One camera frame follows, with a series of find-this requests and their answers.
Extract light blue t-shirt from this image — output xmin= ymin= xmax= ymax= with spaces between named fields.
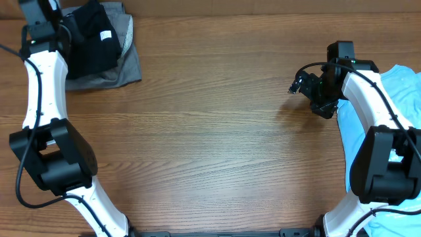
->
xmin=322 ymin=70 xmax=420 ymax=236

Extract black t-shirt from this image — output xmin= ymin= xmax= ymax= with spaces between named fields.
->
xmin=62 ymin=1 xmax=122 ymax=80

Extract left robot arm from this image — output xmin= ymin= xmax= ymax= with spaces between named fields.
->
xmin=9 ymin=0 xmax=136 ymax=236

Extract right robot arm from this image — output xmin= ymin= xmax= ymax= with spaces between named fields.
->
xmin=284 ymin=41 xmax=420 ymax=236

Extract folded grey shorts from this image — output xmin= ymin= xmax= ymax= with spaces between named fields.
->
xmin=64 ymin=2 xmax=141 ymax=90

